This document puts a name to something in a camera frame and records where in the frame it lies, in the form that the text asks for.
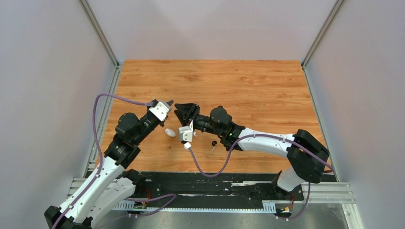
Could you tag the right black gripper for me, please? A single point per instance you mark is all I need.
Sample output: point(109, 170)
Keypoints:
point(187, 112)

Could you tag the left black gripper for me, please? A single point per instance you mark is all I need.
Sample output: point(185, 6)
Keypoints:
point(170, 102)

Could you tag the white earbud charging case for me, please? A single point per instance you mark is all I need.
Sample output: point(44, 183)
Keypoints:
point(170, 132)

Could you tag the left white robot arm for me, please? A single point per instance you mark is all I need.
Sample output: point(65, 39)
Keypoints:
point(110, 182)

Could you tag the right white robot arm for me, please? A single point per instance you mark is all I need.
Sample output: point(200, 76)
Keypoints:
point(307, 156)

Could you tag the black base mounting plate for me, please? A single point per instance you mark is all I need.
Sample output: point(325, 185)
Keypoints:
point(226, 191)

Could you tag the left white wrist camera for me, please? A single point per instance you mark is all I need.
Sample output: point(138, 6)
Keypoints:
point(160, 110)

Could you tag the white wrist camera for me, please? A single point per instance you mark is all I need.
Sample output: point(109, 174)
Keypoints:
point(185, 134)
point(160, 110)

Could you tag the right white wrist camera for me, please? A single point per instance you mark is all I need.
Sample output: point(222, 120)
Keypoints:
point(185, 134)

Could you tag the left aluminium corner post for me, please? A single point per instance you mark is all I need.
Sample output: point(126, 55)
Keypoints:
point(99, 31)

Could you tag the aluminium corner post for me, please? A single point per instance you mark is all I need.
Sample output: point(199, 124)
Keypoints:
point(322, 32)
point(99, 31)

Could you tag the right aluminium corner post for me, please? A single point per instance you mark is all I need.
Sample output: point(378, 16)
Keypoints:
point(322, 32)

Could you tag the aluminium frame rail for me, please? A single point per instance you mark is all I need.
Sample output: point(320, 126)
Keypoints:
point(322, 193)

